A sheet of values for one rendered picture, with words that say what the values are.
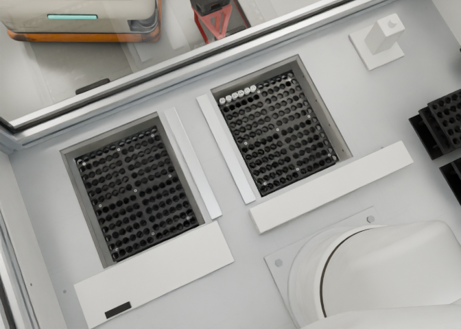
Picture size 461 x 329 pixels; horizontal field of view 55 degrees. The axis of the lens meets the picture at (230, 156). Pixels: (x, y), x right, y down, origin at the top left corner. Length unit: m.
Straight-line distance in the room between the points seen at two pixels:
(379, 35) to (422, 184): 0.30
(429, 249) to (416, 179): 0.42
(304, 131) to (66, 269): 0.54
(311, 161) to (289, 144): 0.06
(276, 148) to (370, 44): 0.29
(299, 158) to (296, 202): 0.13
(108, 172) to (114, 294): 0.24
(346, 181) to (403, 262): 0.36
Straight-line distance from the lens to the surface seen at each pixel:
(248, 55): 0.92
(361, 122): 0.92
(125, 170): 0.91
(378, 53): 0.99
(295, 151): 0.92
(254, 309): 0.83
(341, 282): 0.57
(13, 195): 0.87
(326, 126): 1.00
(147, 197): 0.89
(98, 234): 0.97
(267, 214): 0.80
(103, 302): 0.84
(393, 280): 0.51
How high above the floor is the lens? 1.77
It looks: 75 degrees down
